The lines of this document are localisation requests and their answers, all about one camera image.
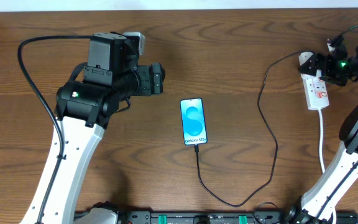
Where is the blue Galaxy smartphone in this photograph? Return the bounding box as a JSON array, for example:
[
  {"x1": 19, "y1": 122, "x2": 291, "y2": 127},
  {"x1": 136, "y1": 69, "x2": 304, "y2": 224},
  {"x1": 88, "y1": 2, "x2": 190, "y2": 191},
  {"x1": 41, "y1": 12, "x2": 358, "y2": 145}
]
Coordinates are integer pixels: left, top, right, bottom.
[{"x1": 180, "y1": 98, "x2": 208, "y2": 146}]

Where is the black charger cable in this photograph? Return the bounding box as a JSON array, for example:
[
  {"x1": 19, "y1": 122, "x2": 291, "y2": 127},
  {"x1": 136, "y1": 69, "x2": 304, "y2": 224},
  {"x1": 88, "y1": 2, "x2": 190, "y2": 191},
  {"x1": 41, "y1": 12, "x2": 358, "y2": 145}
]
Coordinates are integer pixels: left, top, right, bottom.
[{"x1": 193, "y1": 49, "x2": 315, "y2": 208}]

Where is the white power strip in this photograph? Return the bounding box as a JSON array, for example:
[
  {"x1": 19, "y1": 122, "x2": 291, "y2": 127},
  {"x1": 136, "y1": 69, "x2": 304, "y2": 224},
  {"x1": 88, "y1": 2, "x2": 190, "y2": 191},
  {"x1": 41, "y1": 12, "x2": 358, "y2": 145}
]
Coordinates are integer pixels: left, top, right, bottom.
[{"x1": 298, "y1": 51, "x2": 331, "y2": 111}]

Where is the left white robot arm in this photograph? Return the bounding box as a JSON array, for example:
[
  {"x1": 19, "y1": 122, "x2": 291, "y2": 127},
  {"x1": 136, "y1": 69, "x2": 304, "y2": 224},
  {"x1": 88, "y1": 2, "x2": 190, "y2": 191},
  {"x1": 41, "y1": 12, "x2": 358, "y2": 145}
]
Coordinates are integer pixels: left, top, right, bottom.
[{"x1": 22, "y1": 32, "x2": 165, "y2": 223}]

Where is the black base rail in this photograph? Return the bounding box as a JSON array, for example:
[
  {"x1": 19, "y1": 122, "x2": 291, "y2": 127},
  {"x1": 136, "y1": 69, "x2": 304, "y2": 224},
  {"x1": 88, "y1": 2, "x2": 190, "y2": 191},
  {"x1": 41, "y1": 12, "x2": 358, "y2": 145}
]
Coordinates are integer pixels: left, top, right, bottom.
[{"x1": 73, "y1": 210, "x2": 358, "y2": 224}]

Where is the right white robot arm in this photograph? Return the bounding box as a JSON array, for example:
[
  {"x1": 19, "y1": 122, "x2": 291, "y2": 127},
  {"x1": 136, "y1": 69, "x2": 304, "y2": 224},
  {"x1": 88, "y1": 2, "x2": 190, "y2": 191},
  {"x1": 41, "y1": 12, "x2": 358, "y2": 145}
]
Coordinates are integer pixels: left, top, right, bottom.
[{"x1": 283, "y1": 34, "x2": 358, "y2": 223}]

